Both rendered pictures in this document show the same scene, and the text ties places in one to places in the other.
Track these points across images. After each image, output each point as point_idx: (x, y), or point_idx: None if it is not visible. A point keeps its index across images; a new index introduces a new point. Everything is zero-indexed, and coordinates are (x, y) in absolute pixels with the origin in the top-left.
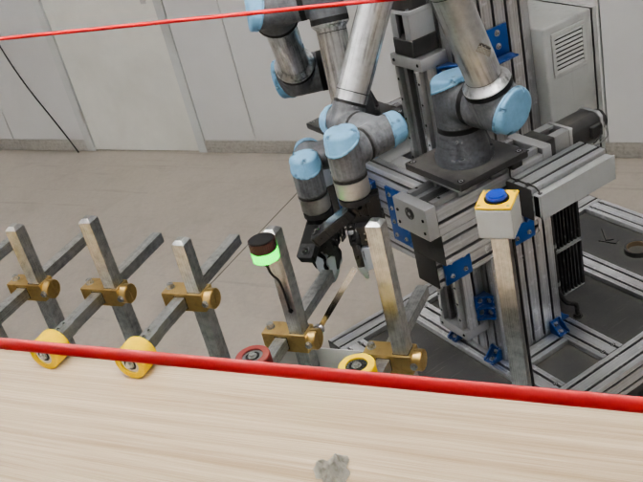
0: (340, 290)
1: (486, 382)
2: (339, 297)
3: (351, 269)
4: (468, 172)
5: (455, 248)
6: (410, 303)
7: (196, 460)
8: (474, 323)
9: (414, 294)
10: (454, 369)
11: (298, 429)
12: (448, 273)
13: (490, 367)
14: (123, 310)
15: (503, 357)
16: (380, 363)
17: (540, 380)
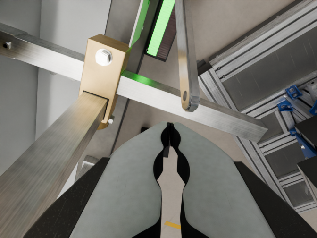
0: (180, 11)
1: (273, 81)
2: (176, 1)
3: (188, 94)
4: None
5: (314, 191)
6: (220, 117)
7: None
8: (316, 95)
9: (243, 125)
10: (299, 61)
11: None
12: (305, 147)
13: (286, 86)
14: None
15: (288, 97)
16: (71, 68)
17: (255, 113)
